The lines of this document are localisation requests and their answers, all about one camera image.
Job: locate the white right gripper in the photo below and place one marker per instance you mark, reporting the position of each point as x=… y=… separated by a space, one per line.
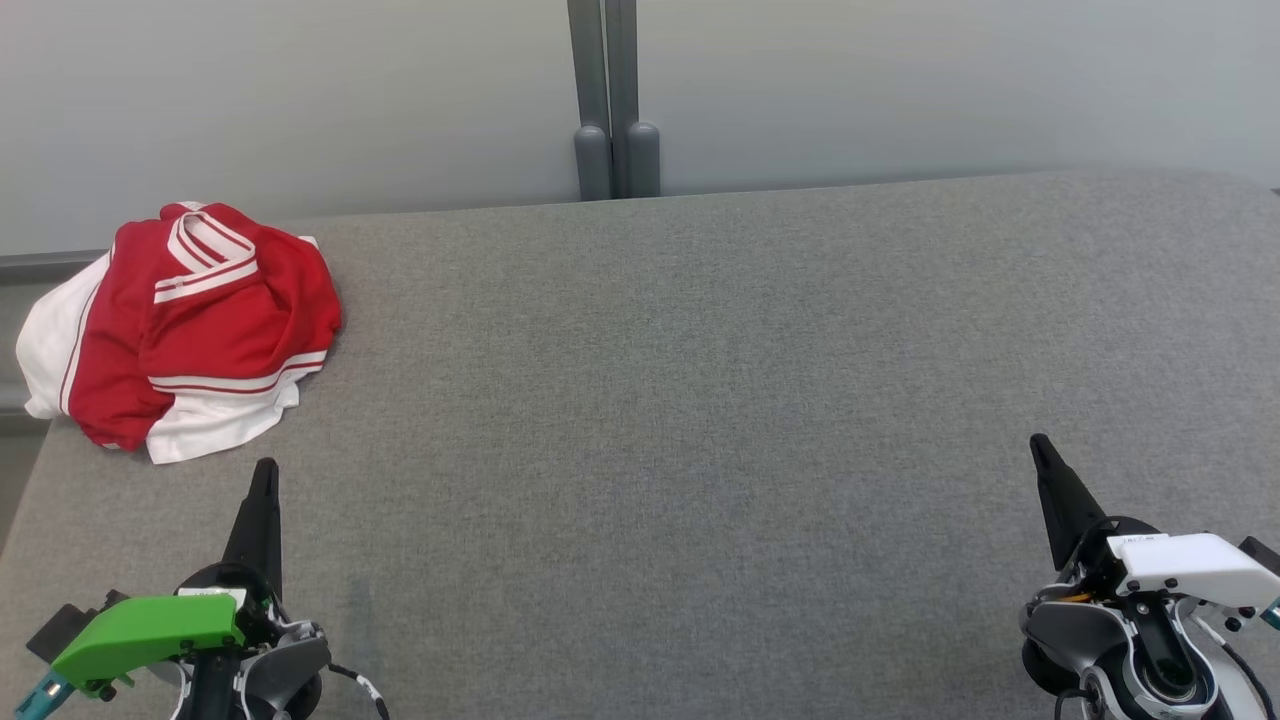
x=1190 y=565

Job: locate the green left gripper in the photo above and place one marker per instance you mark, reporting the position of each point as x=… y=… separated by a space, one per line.
x=150 y=630

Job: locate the red white sleeveless jersey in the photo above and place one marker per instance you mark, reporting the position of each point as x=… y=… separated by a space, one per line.
x=205 y=250

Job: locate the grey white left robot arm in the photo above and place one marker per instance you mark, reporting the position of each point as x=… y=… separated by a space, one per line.
x=295 y=660

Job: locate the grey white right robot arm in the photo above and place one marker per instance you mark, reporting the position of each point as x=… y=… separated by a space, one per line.
x=1070 y=630

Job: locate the grey partition foot bar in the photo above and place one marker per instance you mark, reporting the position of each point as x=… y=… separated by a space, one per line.
x=8 y=400

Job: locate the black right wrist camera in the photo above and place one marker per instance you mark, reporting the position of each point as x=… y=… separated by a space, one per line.
x=1262 y=558

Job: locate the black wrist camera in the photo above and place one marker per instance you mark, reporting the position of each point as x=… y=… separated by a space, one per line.
x=1262 y=558
x=70 y=625

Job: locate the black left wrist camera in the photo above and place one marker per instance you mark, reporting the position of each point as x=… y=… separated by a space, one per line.
x=70 y=625

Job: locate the teal right camera plug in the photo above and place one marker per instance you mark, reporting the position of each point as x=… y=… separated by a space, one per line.
x=1272 y=615

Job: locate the teal camera plug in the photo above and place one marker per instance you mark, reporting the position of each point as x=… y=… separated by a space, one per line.
x=1272 y=615
x=40 y=697

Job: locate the teal left camera plug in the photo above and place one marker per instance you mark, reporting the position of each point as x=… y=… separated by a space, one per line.
x=40 y=697

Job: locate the grey partition base rail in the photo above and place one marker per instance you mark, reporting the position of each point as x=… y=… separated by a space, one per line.
x=50 y=265

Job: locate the grey partition post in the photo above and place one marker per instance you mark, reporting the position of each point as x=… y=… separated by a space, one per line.
x=590 y=100
x=635 y=100

